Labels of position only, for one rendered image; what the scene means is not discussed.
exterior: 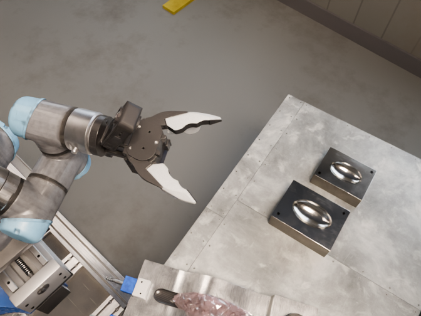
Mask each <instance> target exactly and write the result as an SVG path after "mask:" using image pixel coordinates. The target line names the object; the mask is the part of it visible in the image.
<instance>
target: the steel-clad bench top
mask: <svg viewBox="0 0 421 316"><path fill-rule="evenodd" d="M330 147H332V148H334V149H336V150H338V151H340V152H342V153H344V154H346V155H347V156H349V157H351V158H353V159H355V160H357V161H359V162H361V163H363V164H365V165H367V166H368V167H371V168H372V169H374V170H376V171H377V173H376V174H375V176H374V178H373V180H372V182H371V184H370V186H369V188H368V190H367V192H366V194H365V195H364V197H363V199H362V201H361V202H360V204H359V205H358V206H357V207H356V208H355V207H354V206H352V205H350V204H348V203H346V202H344V201H343V200H341V199H339V198H337V197H336V196H334V195H332V194H330V193H328V192H326V191H325V190H323V189H321V188H319V187H318V186H315V185H314V184H312V183H310V180H311V178H312V176H313V174H314V173H315V171H316V170H317V168H318V166H319V165H320V163H321V161H322V160H323V158H324V156H325V155H326V153H327V151H328V150H329V148H330ZM293 180H295V181H297V182H299V183H300V184H302V185H304V186H306V187H308V188H310V189H311V190H313V191H314V192H317V193H318V194H320V195H322V196H324V197H325V198H327V199H329V200H331V201H333V202H334V203H336V204H338V205H340V206H341V207H343V208H345V209H347V210H349V211H350V214H349V216H348V218H347V220H346V222H345V224H344V225H343V227H342V229H341V231H340V233H339V235H338V237H337V239H336V241H335V243H334V245H333V247H332V249H331V250H330V252H329V253H328V254H327V255H326V256H325V257H323V256H321V255H319V254H317V253H316V252H314V251H313V250H311V249H309V248H308V247H306V246H305V245H303V244H301V243H300V242H298V241H296V240H295V239H293V238H292V237H290V236H288V235H286V234H285V233H283V232H282V231H280V230H278V229H277V228H275V227H274V226H271V225H270V224H268V222H269V219H270V217H271V215H272V213H273V211H274V210H275V209H276V206H277V205H278V204H279V202H280V200H281V199H282V197H283V196H284V194H285V192H286V191H287V189H288V187H289V186H290V185H291V183H292V181H293ZM164 265H165V266H169V267H172V268H175V269H178V270H182V271H187V272H191V273H198V274H203V275H208V276H212V277H216V278H219V279H221V280H225V281H227V282H230V283H233V284H235V285H238V286H240V287H243V288H246V289H248V290H252V291H254V292H258V293H261V294H264V295H267V296H273V295H278V296H281V297H284V298H288V299H291V300H294V301H297V302H301V303H305V304H307V305H311V306H314V307H317V308H318V314H317V316H419V314H420V311H421V159H419V158H418V157H415V156H414V155H411V154H409V153H407V152H405V151H403V150H401V149H399V148H397V147H395V146H393V145H391V144H389V143H387V142H385V141H383V140H381V139H379V138H376V137H374V136H372V135H370V134H368V133H366V132H364V131H362V130H360V129H358V128H356V127H354V126H352V125H350V124H348V123H346V122H344V121H342V120H340V119H338V118H336V117H334V116H332V115H330V114H328V113H326V112H324V111H322V110H320V109H318V108H316V107H314V106H312V105H310V104H308V103H306V102H303V101H301V100H299V99H297V98H295V97H293V96H291V95H289V94H288V96H287V97H286V98H285V100H284V101H283V103H282V104H281V105H280V106H279V108H278V109H277V111H276V112H275V113H274V115H273V116H272V117H271V119H270V120H269V122H268V123H267V124H266V126H265V127H264V128H263V130H262V131H261V133H260V134H259V135H258V137H257V138H256V139H255V141H254V142H253V143H252V145H251V146H250V148H249V149H248V150H247V152H246V153H245V154H244V156H243V157H242V159H241V160H240V161H239V163H238V164H237V166H236V167H235V168H234V170H233V171H232V172H231V173H230V175H229V177H228V178H227V179H226V180H225V182H224V183H223V185H222V186H221V187H220V189H219V190H218V191H217V193H216V194H215V196H214V197H213V198H212V199H211V201H210V203H209V204H208V205H207V206H206V208H205V209H204V210H203V212H202V213H201V215H200V216H199V217H198V219H197V220H196V222H195V223H194V224H193V225H192V227H191V229H189V231H188V232H187V234H186V235H185V236H184V238H183V239H182V241H181V242H180V243H179V245H178V246H177V247H176V249H175V250H174V252H173V253H172V254H171V256H170V257H169V258H168V260H167V261H166V262H165V264H164Z"/></svg>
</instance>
